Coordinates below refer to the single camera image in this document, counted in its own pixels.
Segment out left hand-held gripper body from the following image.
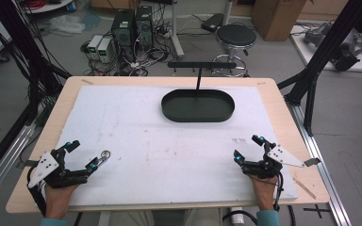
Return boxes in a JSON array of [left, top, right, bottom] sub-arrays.
[[27, 148, 90, 189]]

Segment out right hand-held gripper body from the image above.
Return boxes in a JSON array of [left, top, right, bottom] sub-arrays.
[[240, 142, 306, 180]]

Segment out silver key with ring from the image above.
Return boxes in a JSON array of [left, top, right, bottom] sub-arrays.
[[97, 149, 112, 166]]

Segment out person's right hand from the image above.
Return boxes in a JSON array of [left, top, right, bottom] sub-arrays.
[[248, 173, 279, 211]]

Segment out person's left hand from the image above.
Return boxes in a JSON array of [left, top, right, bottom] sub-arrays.
[[44, 183, 79, 219]]

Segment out grey tape strip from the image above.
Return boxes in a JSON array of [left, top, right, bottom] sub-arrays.
[[15, 159, 41, 168], [304, 157, 322, 168]]

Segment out thin wooden stick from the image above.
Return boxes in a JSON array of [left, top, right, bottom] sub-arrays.
[[292, 176, 318, 201]]

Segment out white cylinder under table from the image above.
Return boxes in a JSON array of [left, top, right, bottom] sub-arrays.
[[229, 206, 246, 226]]

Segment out black tray stand with crossbar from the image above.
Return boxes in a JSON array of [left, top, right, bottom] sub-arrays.
[[160, 61, 238, 123]]

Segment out white foam mat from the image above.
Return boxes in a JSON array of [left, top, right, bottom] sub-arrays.
[[47, 85, 299, 207]]

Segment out white power supply unit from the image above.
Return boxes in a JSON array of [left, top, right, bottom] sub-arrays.
[[96, 38, 114, 64], [87, 34, 104, 61]]

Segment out white floor board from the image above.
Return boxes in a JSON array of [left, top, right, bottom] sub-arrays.
[[289, 24, 362, 73]]

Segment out black round stool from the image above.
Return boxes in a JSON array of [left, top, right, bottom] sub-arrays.
[[211, 24, 258, 78]]

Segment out clear plastic bag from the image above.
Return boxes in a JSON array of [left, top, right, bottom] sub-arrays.
[[47, 14, 87, 35]]

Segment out brown cardboard box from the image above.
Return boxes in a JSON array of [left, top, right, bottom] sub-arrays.
[[251, 0, 308, 42]]

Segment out large black computer tower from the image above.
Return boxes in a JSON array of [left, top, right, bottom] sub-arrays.
[[110, 8, 137, 63]]

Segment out grey robot parts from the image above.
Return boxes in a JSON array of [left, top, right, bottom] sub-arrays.
[[303, 21, 362, 73]]

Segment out black flat box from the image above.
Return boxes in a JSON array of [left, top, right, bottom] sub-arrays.
[[200, 12, 225, 34]]

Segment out white table leg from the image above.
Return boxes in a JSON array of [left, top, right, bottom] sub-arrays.
[[169, 0, 186, 59]]

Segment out small black computer tower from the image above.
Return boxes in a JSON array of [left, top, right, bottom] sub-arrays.
[[134, 5, 155, 49]]

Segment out white round table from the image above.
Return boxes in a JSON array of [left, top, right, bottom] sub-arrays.
[[21, 0, 75, 15]]

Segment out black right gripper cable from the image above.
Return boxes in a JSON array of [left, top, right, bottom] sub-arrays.
[[272, 171, 286, 213]]

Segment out aluminium rail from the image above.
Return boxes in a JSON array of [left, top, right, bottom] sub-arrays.
[[0, 122, 38, 212], [287, 101, 354, 226]]

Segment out black frame strut with cables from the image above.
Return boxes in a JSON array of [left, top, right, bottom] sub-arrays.
[[0, 0, 74, 186]]

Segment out tangle of floor cables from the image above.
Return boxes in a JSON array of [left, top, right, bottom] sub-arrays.
[[80, 18, 178, 77]]

